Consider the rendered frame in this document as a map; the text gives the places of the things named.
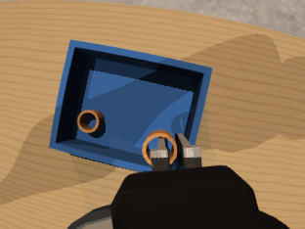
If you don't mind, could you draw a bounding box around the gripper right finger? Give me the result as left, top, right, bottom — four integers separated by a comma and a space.
175, 133, 202, 169

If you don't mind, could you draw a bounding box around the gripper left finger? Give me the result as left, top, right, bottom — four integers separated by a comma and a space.
150, 137, 170, 171

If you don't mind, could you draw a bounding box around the dark blue crate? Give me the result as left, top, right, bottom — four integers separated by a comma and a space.
49, 39, 213, 172

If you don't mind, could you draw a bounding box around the bronze bushing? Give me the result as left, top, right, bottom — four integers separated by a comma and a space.
77, 110, 105, 133
142, 129, 178, 164

